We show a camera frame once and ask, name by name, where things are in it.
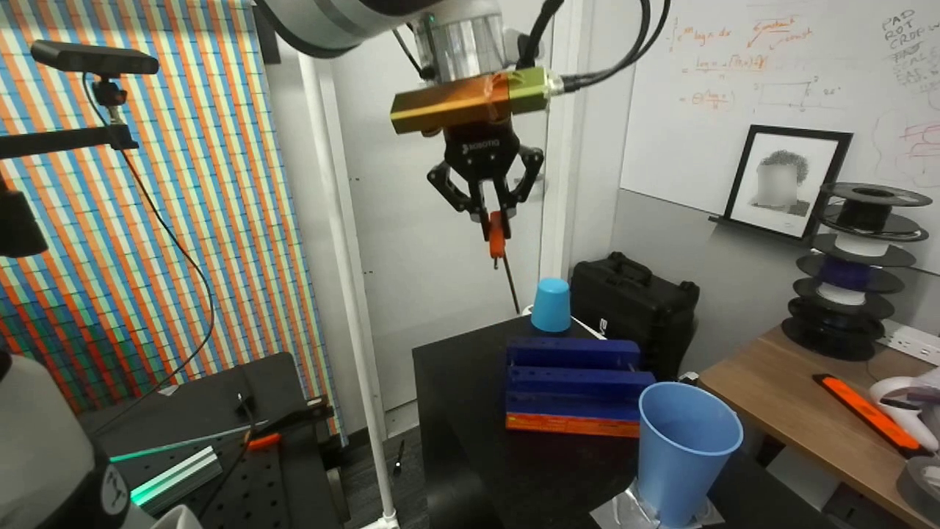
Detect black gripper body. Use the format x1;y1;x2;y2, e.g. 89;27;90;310
440;123;525;192

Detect upside-down blue plastic cup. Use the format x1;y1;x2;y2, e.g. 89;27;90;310
528;277;576;337

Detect upright blue plastic cup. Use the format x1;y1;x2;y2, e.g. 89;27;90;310
631;380;748;529

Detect slim white pole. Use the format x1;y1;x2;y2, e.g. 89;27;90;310
291;45;401;529

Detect black hard carrying case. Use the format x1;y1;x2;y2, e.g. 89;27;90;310
567;249;701;386

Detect blue rack with orange base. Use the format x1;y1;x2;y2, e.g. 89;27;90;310
503;335;657;442

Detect black framed portrait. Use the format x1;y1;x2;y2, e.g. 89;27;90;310
719;121;857;245

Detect whiteboard with writing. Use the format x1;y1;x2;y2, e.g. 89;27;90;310
617;0;940;249

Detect blue filament spool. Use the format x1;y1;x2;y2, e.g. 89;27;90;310
795;252;908;293

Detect white filament spool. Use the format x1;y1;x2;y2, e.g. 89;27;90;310
808;229;921;270
791;277;899;314

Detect wooden desk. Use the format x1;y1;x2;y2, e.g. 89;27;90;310
697;327;940;529

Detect black filament spool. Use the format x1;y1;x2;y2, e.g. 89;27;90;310
826;179;938;248
779;296;892;365

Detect grey tape patch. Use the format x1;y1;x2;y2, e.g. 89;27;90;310
588;483;729;529

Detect black breadboard table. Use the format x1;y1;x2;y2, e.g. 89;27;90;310
75;349;347;529

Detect green lit bar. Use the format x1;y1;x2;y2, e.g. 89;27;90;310
103;423;252;514

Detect orange utility knife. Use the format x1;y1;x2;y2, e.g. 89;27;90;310
810;370;929;458

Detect white rounded housing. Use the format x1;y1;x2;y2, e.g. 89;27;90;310
0;349;103;529

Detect grey tape roll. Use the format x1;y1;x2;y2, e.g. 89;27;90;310
896;454;940;523

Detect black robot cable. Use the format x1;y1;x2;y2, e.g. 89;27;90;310
388;22;440;86

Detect black camera cable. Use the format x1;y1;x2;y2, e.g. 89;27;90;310
515;0;676;98

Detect black hanging cable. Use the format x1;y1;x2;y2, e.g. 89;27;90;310
78;77;219;396

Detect orange handled pliers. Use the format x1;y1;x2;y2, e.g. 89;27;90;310
233;393;338;458

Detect black stereo camera bar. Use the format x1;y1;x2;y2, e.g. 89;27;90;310
27;38;163;80

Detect black camera stand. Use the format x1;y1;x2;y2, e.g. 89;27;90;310
0;73;143;260

